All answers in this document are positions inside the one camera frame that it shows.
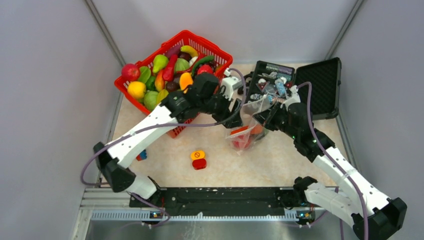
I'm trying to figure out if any red plastic basket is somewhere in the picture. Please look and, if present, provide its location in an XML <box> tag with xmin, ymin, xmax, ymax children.
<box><xmin>114</xmin><ymin>30</ymin><xmax>234</xmax><ymax>139</ymax></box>

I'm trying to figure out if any yellow toy lemon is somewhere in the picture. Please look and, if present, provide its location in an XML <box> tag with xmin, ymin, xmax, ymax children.
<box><xmin>127</xmin><ymin>81</ymin><xmax>147</xmax><ymax>101</ymax></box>

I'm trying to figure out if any orange toy carrot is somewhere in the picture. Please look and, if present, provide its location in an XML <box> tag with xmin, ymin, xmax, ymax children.
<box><xmin>229</xmin><ymin>124</ymin><xmax>264</xmax><ymax>136</ymax></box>

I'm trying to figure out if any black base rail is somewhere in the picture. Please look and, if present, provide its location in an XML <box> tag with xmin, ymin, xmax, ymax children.
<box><xmin>148</xmin><ymin>187</ymin><xmax>317</xmax><ymax>222</ymax></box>

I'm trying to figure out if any black open case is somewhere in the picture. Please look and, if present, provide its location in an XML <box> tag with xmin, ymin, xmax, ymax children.
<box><xmin>244</xmin><ymin>57</ymin><xmax>342</xmax><ymax>121</ymax></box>

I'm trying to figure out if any yellow and red button toy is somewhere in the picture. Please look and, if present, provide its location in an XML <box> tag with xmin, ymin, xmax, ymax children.
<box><xmin>190</xmin><ymin>150</ymin><xmax>207</xmax><ymax>170</ymax></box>

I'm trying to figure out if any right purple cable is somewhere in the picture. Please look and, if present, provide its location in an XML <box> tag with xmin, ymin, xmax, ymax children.
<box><xmin>296</xmin><ymin>81</ymin><xmax>370</xmax><ymax>240</ymax></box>

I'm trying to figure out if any green toy pear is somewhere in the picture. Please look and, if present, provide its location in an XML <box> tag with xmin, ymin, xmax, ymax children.
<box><xmin>152</xmin><ymin>54</ymin><xmax>169</xmax><ymax>74</ymax></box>

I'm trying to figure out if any red blue building block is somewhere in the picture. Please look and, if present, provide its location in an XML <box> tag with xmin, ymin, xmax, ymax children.
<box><xmin>136</xmin><ymin>149</ymin><xmax>148</xmax><ymax>161</ymax></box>

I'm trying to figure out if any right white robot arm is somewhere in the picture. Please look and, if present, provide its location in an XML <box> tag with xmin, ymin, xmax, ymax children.
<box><xmin>253</xmin><ymin>103</ymin><xmax>407</xmax><ymax>240</ymax></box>

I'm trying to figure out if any yellow orange toy mango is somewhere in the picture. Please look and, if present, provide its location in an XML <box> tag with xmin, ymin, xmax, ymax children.
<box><xmin>179</xmin><ymin>72</ymin><xmax>194</xmax><ymax>93</ymax></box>

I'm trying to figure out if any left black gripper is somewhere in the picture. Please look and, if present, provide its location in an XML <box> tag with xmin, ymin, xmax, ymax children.
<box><xmin>199</xmin><ymin>87</ymin><xmax>243</xmax><ymax>129</ymax></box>

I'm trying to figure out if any red toy chili pepper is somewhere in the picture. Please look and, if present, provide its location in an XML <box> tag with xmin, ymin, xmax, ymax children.
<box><xmin>162</xmin><ymin>54</ymin><xmax>178</xmax><ymax>82</ymax></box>

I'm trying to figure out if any green toy cucumber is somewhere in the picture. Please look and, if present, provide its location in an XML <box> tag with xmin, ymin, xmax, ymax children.
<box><xmin>191</xmin><ymin>55</ymin><xmax>215</xmax><ymax>77</ymax></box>

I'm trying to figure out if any clear zip top bag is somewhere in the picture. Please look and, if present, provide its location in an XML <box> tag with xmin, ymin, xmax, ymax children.
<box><xmin>225</xmin><ymin>95</ymin><xmax>272</xmax><ymax>155</ymax></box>

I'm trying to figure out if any red toy apple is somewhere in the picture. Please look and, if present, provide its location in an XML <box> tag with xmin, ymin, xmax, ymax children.
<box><xmin>232</xmin><ymin>137</ymin><xmax>252</xmax><ymax>151</ymax></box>
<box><xmin>121</xmin><ymin>63</ymin><xmax>141</xmax><ymax>82</ymax></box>

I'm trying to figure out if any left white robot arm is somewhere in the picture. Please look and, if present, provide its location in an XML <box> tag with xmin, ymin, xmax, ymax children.
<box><xmin>93</xmin><ymin>68</ymin><xmax>246</xmax><ymax>207</ymax></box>

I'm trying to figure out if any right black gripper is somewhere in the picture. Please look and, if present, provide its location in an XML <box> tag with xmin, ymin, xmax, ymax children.
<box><xmin>253</xmin><ymin>100</ymin><xmax>299</xmax><ymax>140</ymax></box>

